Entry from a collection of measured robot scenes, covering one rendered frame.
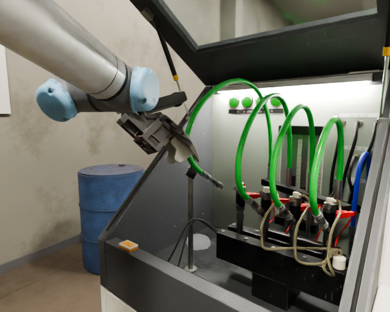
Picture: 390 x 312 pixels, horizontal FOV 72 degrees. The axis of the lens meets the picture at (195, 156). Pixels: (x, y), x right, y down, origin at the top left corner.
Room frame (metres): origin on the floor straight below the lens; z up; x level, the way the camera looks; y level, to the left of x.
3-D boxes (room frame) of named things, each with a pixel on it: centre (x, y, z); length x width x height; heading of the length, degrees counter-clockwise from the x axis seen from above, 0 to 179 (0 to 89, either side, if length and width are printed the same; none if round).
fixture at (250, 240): (0.69, -0.23, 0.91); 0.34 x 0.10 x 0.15; 50
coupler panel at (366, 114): (0.82, -0.49, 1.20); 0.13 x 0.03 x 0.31; 50
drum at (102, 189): (2.38, 0.75, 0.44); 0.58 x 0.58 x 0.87
